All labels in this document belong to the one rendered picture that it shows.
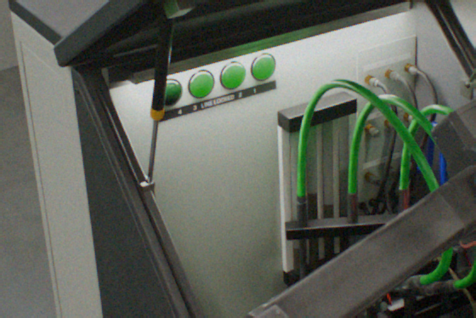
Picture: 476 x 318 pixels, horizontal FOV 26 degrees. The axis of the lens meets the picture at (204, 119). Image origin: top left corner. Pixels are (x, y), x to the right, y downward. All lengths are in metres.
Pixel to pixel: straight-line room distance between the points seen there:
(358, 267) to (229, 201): 0.85
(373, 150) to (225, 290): 0.38
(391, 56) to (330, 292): 1.00
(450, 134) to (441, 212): 0.14
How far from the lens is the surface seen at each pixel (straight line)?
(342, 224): 1.82
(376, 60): 1.88
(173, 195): 1.75
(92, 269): 1.81
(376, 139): 1.95
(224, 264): 1.88
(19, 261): 3.89
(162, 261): 1.50
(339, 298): 0.96
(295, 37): 1.73
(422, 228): 1.05
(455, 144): 1.18
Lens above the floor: 2.05
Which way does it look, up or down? 25 degrees down
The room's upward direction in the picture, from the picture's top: 4 degrees counter-clockwise
